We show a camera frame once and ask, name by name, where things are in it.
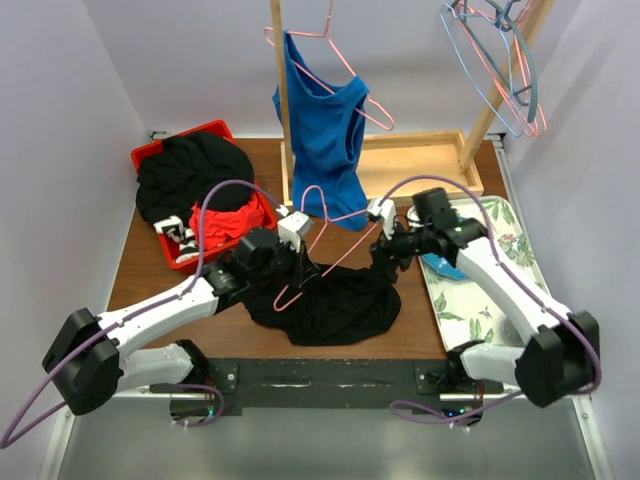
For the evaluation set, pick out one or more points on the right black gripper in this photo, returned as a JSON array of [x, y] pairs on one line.
[[381, 256]]

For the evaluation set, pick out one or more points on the black white striped garment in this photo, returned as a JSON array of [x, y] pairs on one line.
[[182, 235]]

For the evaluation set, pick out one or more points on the blue tank top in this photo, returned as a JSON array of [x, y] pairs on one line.
[[327, 133]]

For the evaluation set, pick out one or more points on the floral serving tray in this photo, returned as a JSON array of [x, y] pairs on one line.
[[464, 312]]

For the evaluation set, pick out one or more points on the black clothes pile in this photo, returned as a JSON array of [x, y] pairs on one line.
[[172, 182]]

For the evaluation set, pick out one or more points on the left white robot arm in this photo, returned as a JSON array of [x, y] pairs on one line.
[[94, 357]]

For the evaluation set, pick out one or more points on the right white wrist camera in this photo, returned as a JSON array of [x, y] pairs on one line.
[[383, 211]]

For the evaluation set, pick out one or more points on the black tank top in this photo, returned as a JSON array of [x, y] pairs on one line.
[[343, 307]]

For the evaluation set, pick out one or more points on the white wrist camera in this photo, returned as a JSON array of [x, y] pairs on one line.
[[383, 211], [293, 227]]

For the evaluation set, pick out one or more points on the red garment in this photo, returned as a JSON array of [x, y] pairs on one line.
[[223, 227]]

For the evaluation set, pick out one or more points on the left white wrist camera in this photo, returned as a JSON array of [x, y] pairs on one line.
[[293, 227]]

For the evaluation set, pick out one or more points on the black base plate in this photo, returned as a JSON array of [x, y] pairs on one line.
[[341, 384]]

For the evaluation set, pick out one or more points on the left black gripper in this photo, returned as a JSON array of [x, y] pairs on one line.
[[300, 265]]

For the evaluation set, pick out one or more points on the grey plastic hanger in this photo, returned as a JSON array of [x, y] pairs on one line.
[[522, 55]]

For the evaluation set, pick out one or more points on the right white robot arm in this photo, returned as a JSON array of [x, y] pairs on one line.
[[560, 351]]

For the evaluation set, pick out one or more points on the blue wire hanger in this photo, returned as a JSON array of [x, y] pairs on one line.
[[487, 44]]

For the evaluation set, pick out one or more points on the blue dotted plate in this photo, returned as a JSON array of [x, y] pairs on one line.
[[443, 267]]

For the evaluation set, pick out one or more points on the wooden clothes rack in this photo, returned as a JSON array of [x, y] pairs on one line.
[[448, 154]]

